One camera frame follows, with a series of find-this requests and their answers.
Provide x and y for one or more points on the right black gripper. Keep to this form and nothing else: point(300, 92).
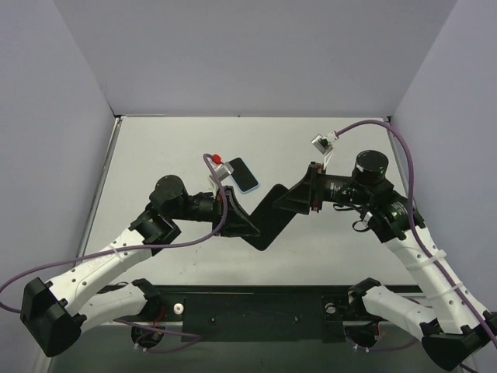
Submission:
point(314, 188)

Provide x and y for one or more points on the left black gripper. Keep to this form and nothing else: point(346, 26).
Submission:
point(224, 211)

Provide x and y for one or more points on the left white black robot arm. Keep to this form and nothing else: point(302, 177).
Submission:
point(58, 311)

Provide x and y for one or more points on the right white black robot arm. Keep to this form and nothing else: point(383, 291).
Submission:
point(453, 325)

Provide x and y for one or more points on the phone in light blue case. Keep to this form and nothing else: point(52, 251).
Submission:
point(243, 176)

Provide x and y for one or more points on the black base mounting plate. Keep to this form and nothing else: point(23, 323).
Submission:
point(262, 313)

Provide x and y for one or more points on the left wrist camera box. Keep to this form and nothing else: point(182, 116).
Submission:
point(221, 172)

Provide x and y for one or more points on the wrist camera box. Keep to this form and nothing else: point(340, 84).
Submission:
point(324, 143)
point(221, 172)

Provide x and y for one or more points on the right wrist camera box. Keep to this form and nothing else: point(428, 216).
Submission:
point(324, 143)

